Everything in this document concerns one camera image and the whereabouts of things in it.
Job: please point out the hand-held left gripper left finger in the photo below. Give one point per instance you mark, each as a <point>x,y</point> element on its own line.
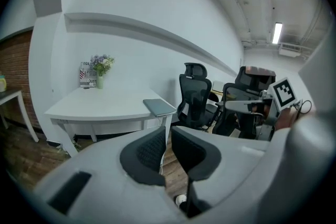
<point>147,154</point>

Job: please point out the short ceiling light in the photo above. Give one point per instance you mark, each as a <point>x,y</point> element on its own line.
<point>277,32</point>

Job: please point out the person's left white shoe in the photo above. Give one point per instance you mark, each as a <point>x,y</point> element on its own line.
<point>181,199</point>

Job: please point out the black mesh office chair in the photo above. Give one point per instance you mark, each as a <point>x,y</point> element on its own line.
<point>236,91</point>
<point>195,86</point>

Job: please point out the green vase with flowers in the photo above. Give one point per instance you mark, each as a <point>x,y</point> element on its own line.
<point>100,82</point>

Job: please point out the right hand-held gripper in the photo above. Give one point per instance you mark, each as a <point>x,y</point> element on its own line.
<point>284,93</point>

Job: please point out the pale green mug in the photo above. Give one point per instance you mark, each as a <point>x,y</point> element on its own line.
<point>2,85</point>

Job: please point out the shiny plastic chair cover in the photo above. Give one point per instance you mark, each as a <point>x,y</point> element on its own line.
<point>260,73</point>

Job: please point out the dark table with white legs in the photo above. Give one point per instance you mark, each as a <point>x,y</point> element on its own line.
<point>10,93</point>

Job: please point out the white laptop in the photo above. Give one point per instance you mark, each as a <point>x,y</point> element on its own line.
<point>160,107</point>

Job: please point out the printed decorative box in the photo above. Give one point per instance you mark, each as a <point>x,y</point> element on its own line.
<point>84,78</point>

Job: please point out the white air conditioning unit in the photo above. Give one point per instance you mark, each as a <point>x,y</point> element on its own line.
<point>294,49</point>

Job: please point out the white box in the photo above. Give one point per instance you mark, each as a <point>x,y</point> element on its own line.
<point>218,86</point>

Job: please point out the light wooden desk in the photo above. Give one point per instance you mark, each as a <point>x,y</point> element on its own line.
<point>216,93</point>

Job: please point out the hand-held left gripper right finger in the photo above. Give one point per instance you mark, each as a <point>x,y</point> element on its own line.
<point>197,154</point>

